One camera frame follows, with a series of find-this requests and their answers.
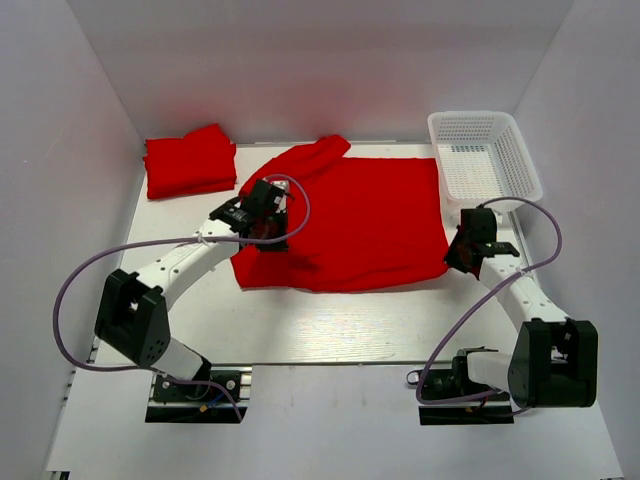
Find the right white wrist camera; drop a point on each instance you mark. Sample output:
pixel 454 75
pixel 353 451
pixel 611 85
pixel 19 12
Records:
pixel 500 218

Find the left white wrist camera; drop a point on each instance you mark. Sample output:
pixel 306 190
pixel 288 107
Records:
pixel 282 193

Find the white plastic basket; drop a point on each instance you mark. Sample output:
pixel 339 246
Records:
pixel 481 155

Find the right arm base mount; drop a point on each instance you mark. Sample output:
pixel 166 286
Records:
pixel 465 400

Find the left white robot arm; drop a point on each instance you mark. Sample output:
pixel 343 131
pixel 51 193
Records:
pixel 133 315

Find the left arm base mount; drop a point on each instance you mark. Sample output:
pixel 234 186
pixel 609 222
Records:
pixel 170 403

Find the folded red t-shirt stack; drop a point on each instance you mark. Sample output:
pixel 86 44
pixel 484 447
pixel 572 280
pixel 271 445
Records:
pixel 200 162

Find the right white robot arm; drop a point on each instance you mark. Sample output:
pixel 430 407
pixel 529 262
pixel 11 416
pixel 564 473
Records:
pixel 554 361

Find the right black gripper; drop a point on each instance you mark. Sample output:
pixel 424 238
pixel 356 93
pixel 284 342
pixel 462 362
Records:
pixel 451 257

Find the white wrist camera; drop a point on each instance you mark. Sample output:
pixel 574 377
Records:
pixel 500 218
pixel 282 193

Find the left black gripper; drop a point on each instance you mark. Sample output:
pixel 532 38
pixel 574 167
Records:
pixel 280 246

